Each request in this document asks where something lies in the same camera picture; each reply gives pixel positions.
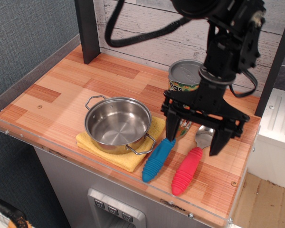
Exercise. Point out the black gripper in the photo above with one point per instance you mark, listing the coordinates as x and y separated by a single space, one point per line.
205 106

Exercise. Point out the red handled metal spoon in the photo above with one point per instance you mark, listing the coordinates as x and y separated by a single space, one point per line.
185 172

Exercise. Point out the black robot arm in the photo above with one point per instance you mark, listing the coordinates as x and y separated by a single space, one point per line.
232 48

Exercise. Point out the peas and carrots can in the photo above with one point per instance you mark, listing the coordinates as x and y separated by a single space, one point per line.
184 75

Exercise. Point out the yellow folded cloth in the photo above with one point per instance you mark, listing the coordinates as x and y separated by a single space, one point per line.
128 161

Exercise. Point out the white cabinet at right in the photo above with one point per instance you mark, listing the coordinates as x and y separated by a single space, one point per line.
267 159

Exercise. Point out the stainless steel pot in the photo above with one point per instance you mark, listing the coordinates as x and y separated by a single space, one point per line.
119 125

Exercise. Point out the silver dispenser button panel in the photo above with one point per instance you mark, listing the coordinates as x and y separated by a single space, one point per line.
112 213

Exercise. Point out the grey toy fridge cabinet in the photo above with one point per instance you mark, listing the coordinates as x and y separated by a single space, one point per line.
71 182

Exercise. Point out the orange object bottom left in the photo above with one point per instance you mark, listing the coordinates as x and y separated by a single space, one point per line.
19 223

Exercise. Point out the blue handled metal fork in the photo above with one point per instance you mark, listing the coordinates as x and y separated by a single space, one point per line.
158 157

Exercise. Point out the dark vertical post right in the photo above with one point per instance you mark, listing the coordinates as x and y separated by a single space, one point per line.
271 79

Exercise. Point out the dark vertical post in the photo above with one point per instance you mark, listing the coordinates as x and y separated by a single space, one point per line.
271 79
87 26

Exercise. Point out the dark vertical post left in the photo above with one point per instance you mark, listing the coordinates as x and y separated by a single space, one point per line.
87 26

